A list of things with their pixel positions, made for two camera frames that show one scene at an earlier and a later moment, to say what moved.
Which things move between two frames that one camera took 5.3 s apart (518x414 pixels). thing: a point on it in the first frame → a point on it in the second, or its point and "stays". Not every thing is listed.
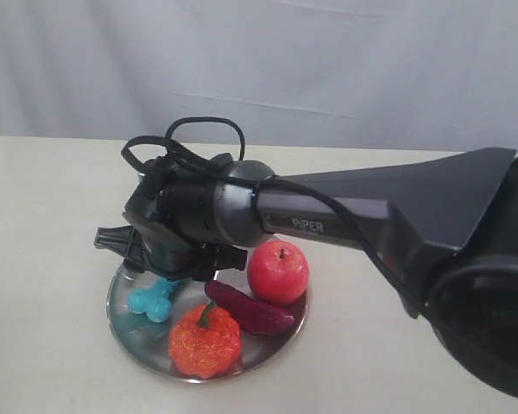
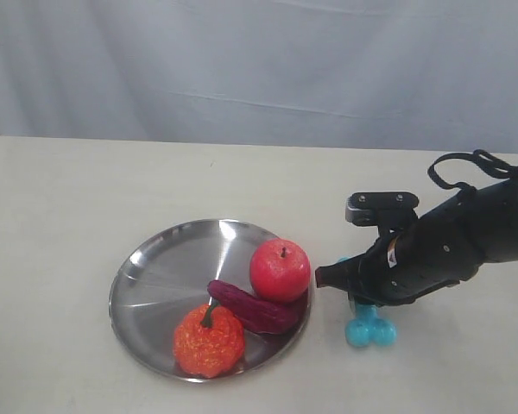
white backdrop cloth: x=452 y=76 stays
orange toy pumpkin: x=205 y=342 stays
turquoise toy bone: x=153 y=299 → x=368 y=329
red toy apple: x=278 y=272 stays
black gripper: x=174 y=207 → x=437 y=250
